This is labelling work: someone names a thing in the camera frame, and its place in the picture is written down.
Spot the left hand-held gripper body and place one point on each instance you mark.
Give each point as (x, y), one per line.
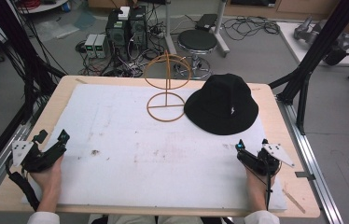
(37, 158)

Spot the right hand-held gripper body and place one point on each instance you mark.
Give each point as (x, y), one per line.
(258, 162)

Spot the person's right hand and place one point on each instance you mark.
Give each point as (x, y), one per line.
(256, 186)

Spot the person's left hand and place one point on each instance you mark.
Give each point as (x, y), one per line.
(48, 182)

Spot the black bucket hat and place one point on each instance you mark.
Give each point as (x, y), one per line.
(222, 102)

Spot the grey tape piece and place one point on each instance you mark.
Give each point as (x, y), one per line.
(304, 175)

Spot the thin wooden stick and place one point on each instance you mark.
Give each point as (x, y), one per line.
(294, 201)

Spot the white foam mat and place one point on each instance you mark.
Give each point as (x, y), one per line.
(132, 143)

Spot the grey power supply unit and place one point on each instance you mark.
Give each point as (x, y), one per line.
(90, 45)
(101, 46)

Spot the white platform board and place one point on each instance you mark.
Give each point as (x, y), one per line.
(290, 43)

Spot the black round stool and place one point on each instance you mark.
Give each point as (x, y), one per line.
(197, 40)

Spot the black computer tower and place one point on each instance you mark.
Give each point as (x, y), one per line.
(117, 34)
(138, 29)

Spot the white metal stand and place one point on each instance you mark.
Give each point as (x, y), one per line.
(219, 31)

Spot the black flat box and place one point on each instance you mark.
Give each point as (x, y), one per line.
(206, 21)

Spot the white round table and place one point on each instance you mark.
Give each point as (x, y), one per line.
(43, 6)

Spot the white box device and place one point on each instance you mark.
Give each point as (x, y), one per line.
(124, 13)

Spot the black metal frame post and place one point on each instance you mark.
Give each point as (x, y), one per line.
(312, 59)

